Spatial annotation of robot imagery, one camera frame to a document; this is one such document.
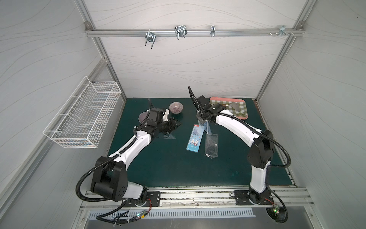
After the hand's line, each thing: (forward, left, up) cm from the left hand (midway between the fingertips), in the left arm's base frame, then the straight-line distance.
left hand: (181, 124), depth 82 cm
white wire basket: (-8, +49, +12) cm, 51 cm away
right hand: (+10, -14, +1) cm, 17 cm away
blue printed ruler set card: (0, -9, -18) cm, 20 cm away
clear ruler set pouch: (+10, -17, -16) cm, 25 cm away
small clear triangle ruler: (+3, +10, -19) cm, 22 cm away
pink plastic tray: (+39, -40, -17) cm, 58 cm away
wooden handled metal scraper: (+32, -42, -17) cm, 56 cm away
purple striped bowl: (+28, +6, -16) cm, 33 cm away
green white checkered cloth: (+25, -47, -18) cm, 56 cm away
